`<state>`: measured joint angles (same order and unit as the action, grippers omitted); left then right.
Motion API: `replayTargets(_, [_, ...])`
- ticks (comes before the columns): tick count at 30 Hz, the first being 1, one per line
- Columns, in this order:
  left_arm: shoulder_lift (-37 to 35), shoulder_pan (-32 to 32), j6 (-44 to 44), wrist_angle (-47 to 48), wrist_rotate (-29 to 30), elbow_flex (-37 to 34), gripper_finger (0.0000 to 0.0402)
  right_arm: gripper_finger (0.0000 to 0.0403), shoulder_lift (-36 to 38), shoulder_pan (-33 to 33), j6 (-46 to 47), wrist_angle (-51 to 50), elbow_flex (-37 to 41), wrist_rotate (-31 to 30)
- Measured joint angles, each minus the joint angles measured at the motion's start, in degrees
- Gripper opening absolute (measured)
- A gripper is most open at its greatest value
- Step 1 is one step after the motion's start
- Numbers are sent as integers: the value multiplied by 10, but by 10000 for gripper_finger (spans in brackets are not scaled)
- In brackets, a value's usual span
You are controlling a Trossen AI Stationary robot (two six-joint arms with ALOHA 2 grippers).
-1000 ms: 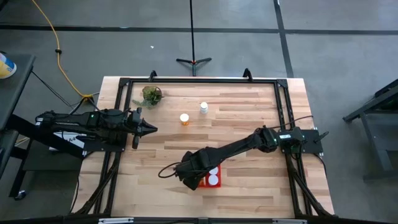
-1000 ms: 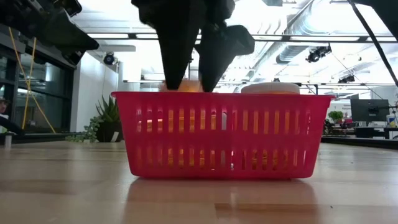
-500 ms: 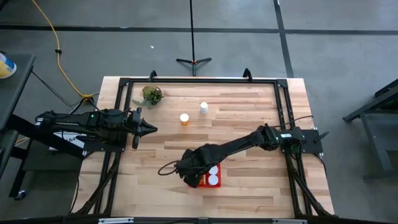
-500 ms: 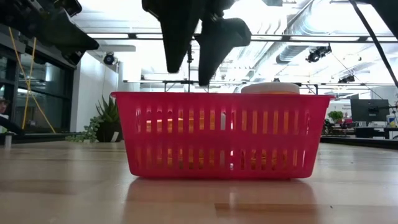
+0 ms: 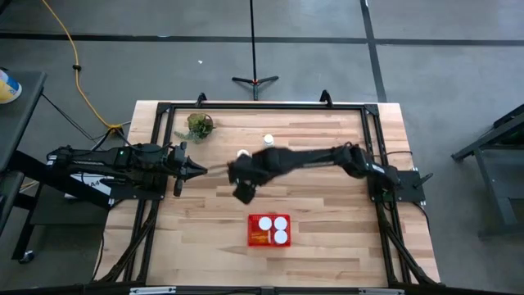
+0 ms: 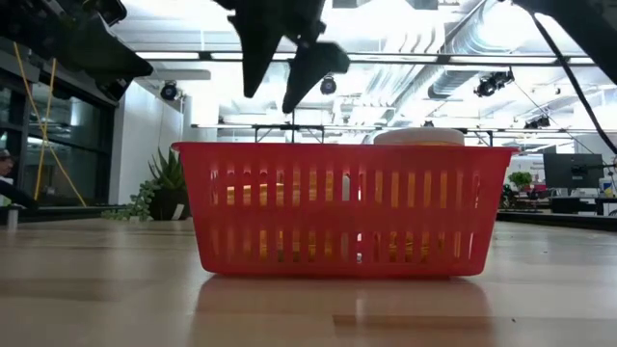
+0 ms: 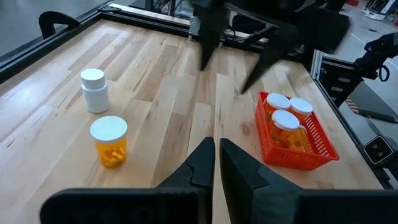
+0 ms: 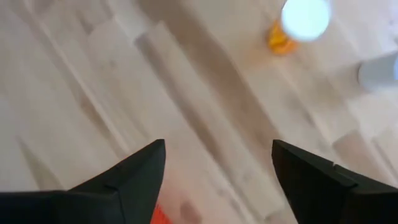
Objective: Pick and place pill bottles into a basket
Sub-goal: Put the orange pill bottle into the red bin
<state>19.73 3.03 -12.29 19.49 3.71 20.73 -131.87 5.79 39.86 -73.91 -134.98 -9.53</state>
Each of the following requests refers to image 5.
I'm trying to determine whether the thin black cable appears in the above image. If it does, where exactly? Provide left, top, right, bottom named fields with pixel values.
left=40, top=93, right=97, bottom=143

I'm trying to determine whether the small potted green plant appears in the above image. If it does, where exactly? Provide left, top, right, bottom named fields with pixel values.
left=174, top=112, right=216, bottom=144

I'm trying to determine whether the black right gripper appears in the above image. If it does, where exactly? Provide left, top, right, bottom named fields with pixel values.
left=227, top=148, right=273, bottom=206

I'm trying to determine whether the black aluminium table frame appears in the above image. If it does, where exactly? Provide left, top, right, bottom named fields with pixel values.
left=92, top=89, right=441, bottom=288

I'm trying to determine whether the silver metal bracket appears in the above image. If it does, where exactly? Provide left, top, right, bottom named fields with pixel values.
left=129, top=286, right=177, bottom=295
left=359, top=288, right=404, bottom=295

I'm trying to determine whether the black tripod stand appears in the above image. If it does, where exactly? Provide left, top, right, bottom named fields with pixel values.
left=231, top=0, right=280, bottom=102

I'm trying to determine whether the red plastic basket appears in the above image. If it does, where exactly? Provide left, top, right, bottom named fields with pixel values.
left=246, top=213, right=292, bottom=248

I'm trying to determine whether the dark grey side table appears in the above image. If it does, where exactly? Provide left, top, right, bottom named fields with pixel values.
left=0, top=69, right=48, bottom=263

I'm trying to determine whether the yellow extension cable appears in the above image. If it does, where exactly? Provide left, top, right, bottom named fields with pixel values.
left=40, top=0, right=124, bottom=132

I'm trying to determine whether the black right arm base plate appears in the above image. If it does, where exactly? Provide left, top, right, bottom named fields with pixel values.
left=368, top=167, right=434, bottom=205

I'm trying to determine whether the white printed sheet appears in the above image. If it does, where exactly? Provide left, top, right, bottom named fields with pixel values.
left=65, top=174, right=114, bottom=200

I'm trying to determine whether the dark metal cart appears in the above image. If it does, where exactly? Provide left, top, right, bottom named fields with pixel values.
left=450, top=104, right=524, bottom=238

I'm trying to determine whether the blue yellow white canister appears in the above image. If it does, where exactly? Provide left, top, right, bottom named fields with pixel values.
left=0, top=69, right=23, bottom=104

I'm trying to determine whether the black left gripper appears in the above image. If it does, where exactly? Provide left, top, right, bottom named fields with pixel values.
left=166, top=141, right=209, bottom=197

